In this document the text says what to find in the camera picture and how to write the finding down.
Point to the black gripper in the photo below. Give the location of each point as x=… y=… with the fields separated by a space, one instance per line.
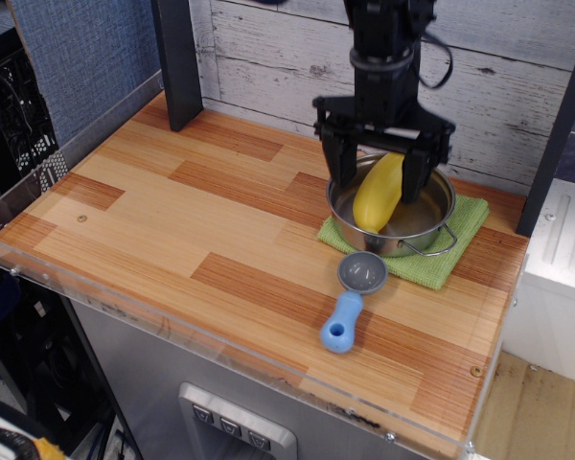
x=384 y=112

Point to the yellow plastic banana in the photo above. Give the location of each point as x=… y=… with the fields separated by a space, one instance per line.
x=379 y=194

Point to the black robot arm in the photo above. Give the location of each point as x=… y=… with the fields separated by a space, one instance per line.
x=389 y=34

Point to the silver metal pot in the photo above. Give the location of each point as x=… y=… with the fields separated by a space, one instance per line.
x=412 y=227

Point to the green cloth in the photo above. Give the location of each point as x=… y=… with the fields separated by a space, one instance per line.
x=427 y=271

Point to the blue grey toy scoop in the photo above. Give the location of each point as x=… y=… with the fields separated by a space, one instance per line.
x=360 y=273

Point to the clear acrylic guard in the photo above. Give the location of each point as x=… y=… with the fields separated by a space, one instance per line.
x=192 y=263

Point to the white aluminium box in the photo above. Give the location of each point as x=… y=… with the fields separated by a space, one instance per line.
x=541 y=323

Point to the silver dispenser panel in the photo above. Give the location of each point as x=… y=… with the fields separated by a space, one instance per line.
x=235 y=424

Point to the black crate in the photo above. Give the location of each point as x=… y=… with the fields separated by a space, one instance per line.
x=26 y=132

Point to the yellow black object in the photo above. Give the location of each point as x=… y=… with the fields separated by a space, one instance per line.
x=15 y=445

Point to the black right post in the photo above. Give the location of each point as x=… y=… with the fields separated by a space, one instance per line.
x=549 y=162

